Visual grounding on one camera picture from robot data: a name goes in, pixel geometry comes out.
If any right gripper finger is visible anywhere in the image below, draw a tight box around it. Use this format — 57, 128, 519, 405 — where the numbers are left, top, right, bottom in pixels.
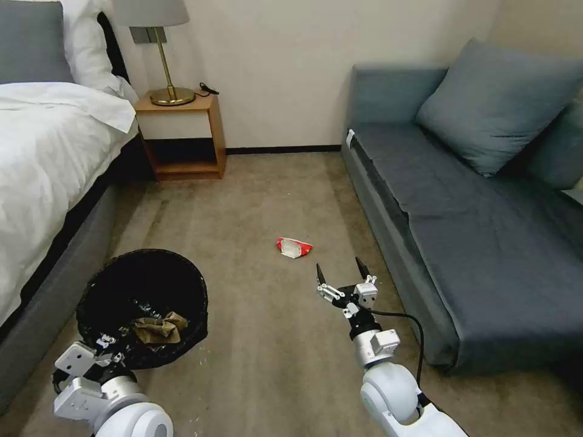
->
315, 263, 347, 307
355, 257, 379, 288

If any black woven trash bin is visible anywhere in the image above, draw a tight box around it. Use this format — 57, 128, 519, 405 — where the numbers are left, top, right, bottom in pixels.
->
75, 248, 210, 370

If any red white snack wrapper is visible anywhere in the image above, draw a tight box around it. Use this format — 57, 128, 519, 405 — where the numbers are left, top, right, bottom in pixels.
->
274, 236, 314, 260

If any crumpled brown paper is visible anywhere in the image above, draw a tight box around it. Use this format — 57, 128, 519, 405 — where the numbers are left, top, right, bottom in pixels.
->
131, 311, 190, 346

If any shiny plastic wrapper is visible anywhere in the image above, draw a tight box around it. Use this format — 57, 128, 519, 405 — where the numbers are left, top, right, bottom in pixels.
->
131, 299, 165, 319

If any blue grey sofa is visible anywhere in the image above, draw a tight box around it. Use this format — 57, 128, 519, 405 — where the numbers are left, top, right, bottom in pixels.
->
340, 63, 583, 377

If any wooden nightstand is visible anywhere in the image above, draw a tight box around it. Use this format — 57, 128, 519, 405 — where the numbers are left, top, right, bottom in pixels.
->
134, 93, 228, 182

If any white duvet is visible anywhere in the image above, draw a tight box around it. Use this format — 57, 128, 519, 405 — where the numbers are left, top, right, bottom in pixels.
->
0, 81, 139, 320

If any large blue grey cushion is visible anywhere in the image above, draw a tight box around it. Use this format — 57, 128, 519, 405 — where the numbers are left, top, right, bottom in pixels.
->
415, 38, 583, 179

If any small blue grey cushion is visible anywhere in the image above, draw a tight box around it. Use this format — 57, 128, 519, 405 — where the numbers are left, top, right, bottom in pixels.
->
525, 97, 583, 192

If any black headboard panel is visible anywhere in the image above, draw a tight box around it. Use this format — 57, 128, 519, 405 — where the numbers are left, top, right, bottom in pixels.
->
96, 10, 134, 88

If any white pillow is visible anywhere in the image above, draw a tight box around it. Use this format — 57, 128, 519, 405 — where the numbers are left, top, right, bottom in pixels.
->
61, 0, 138, 100

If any grey padded headboard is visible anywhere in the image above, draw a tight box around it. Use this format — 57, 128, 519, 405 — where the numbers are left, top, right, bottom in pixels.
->
0, 0, 75, 86

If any brass lamp with grey shade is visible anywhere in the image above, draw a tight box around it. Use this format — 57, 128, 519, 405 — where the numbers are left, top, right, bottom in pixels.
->
111, 0, 196, 107

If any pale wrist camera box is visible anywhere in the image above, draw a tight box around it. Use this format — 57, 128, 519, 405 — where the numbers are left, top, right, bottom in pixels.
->
354, 282, 380, 310
54, 342, 98, 378

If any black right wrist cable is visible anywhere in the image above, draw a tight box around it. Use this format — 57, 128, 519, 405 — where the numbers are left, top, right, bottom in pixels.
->
369, 309, 430, 408

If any grey bed frame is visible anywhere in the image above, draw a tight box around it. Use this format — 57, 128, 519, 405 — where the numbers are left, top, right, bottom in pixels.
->
0, 132, 154, 416

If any silver wall switch panel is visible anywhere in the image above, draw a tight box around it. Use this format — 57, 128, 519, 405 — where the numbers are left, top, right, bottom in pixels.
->
129, 25, 172, 46

